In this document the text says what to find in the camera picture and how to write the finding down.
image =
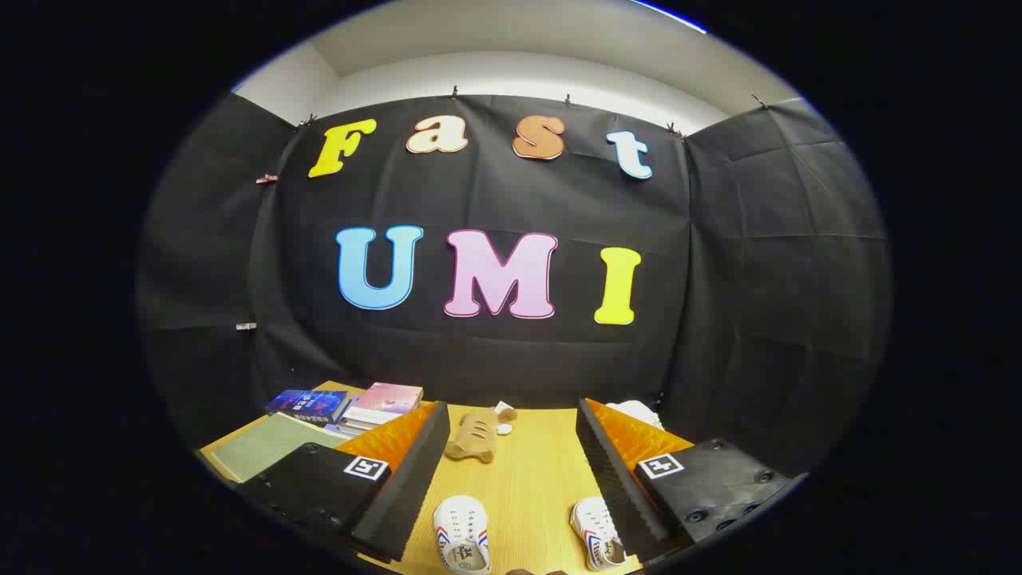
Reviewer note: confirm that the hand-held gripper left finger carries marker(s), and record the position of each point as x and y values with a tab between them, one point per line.
415	471

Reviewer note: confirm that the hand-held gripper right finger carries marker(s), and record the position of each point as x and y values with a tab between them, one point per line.
611	471

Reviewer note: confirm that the white canvas shoe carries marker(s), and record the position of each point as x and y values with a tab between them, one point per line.
591	519
459	519

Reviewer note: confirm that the green fabric storage box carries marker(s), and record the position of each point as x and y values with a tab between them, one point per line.
271	451

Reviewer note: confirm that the white plush toy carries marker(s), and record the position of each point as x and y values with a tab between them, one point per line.
639	411

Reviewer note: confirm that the grey cover book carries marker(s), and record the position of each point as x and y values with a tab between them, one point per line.
371	418

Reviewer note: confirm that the brown plush toy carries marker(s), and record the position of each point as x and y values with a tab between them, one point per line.
475	435

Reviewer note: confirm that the pink cover book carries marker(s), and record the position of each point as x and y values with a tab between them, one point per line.
387	397

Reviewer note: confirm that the periwinkle cover book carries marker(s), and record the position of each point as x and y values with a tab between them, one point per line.
343	430

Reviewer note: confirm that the dark blue book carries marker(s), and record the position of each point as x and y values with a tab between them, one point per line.
307	406

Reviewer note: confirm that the black backdrop cloth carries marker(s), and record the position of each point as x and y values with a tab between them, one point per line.
495	200

